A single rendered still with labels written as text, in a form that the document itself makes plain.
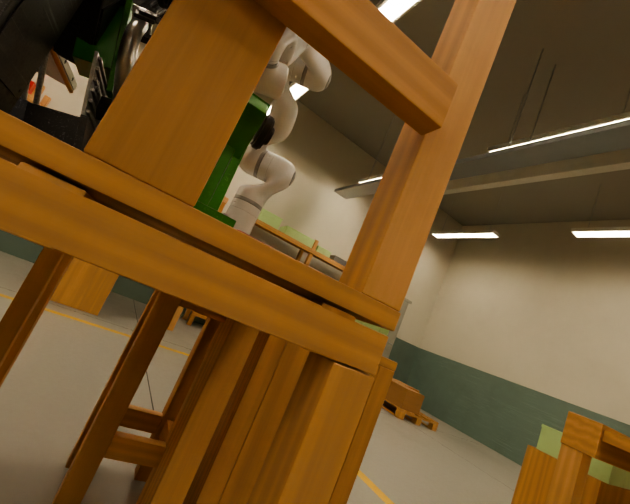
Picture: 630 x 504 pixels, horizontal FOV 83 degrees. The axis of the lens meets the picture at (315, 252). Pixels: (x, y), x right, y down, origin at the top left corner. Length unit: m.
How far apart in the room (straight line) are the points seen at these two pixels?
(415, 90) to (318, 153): 6.88
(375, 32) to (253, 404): 1.14
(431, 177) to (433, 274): 8.68
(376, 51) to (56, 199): 0.48
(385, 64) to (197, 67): 0.28
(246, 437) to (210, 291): 0.94
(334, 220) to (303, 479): 7.00
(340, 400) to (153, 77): 0.54
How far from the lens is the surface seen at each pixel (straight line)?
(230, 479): 1.45
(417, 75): 0.67
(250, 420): 1.37
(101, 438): 1.40
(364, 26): 0.63
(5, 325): 1.34
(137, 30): 0.88
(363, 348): 0.62
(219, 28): 0.59
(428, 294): 9.31
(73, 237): 0.51
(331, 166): 7.60
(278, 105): 1.39
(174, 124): 0.53
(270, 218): 6.27
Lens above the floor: 0.80
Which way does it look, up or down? 10 degrees up
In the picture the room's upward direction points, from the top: 23 degrees clockwise
